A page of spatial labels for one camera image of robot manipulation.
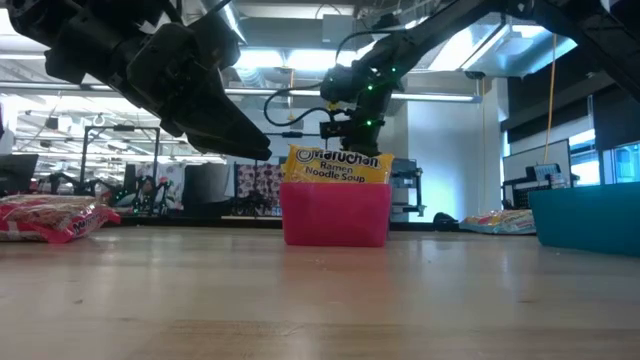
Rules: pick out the red plastic bin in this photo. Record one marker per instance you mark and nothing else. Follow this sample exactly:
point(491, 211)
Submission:
point(335, 215)

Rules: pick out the desk with grey panel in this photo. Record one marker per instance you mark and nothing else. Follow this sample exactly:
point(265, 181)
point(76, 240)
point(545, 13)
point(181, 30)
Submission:
point(535, 160)

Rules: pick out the grey ceiling box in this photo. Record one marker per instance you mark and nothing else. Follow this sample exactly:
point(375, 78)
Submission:
point(340, 30)

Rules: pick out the long ceiling light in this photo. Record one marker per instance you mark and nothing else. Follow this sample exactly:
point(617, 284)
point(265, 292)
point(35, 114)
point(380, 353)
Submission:
point(440, 97)
point(20, 86)

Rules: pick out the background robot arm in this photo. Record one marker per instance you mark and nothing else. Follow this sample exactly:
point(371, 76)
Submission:
point(65, 182)

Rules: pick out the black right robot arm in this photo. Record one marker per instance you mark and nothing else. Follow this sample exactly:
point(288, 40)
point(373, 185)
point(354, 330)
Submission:
point(425, 37)

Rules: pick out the small yellow gripper tag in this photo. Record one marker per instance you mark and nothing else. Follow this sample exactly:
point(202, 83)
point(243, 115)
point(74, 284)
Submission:
point(332, 106)

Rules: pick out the blue-edged ramen pack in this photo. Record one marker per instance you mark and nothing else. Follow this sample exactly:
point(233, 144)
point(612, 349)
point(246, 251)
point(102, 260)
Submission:
point(500, 222)

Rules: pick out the grey equipment cart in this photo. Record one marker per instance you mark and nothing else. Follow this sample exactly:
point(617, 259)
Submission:
point(407, 190)

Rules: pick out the dark computer monitor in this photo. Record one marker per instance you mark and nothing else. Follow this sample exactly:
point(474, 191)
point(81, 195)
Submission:
point(17, 172)

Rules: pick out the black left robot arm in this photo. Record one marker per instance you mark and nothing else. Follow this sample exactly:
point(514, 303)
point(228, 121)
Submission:
point(30, 20)

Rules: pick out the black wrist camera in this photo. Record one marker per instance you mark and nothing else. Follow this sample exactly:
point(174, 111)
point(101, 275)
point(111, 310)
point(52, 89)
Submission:
point(215, 42)
point(334, 130)

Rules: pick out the teal plastic bin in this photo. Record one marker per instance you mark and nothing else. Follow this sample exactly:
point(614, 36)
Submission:
point(590, 220)

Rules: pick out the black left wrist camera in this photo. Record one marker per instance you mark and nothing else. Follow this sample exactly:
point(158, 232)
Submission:
point(215, 42)

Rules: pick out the yellow creamy chicken ramen pack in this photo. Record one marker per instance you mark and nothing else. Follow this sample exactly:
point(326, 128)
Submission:
point(335, 167)

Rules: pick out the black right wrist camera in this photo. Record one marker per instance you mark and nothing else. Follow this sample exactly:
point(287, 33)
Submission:
point(334, 130)

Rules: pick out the floral patterned partition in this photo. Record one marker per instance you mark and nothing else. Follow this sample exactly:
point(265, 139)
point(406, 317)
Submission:
point(170, 180)

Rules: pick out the dark patterned partition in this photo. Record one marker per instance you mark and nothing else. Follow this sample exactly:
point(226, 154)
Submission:
point(257, 185)

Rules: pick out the red beef ramen pack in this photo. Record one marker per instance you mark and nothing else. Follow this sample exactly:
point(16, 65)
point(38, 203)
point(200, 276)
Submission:
point(50, 220)

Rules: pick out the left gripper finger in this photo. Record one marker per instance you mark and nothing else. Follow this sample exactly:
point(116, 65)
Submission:
point(215, 120)
point(235, 150)

